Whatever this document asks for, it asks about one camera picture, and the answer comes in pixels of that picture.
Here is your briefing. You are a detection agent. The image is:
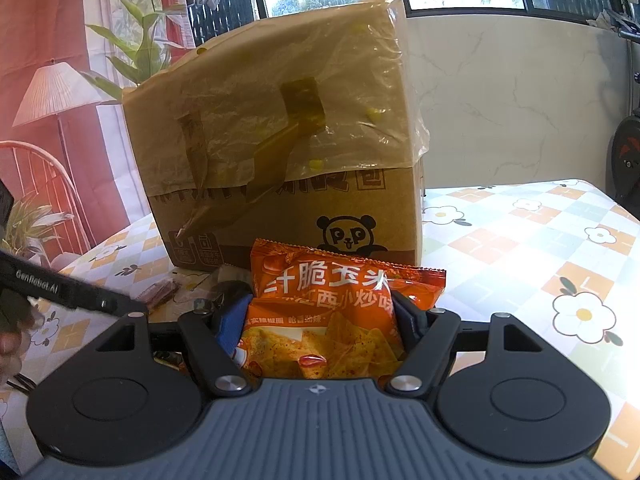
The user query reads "orange corn chips bag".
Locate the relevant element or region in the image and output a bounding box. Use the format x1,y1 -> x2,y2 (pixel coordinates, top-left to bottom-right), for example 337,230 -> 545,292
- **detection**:
235,238 -> 446,382

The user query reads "person left hand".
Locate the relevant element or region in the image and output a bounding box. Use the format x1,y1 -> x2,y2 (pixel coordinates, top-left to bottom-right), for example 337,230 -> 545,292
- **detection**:
0,307 -> 44,385

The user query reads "red patterned backdrop curtain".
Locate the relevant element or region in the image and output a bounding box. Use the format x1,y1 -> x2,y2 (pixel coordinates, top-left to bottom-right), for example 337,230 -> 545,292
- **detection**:
1,0 -> 186,264

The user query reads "checkered floral tablecloth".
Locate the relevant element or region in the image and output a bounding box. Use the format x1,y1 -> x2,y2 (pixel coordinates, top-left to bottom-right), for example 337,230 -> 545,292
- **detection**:
1,179 -> 639,479

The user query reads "cardboard box with panda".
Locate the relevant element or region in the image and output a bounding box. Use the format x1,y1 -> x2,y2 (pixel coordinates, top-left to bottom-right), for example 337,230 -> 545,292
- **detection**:
122,0 -> 428,271

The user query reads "green bamboo plant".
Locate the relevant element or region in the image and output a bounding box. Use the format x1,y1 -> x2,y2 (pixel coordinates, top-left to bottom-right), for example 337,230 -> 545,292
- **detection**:
81,0 -> 188,104

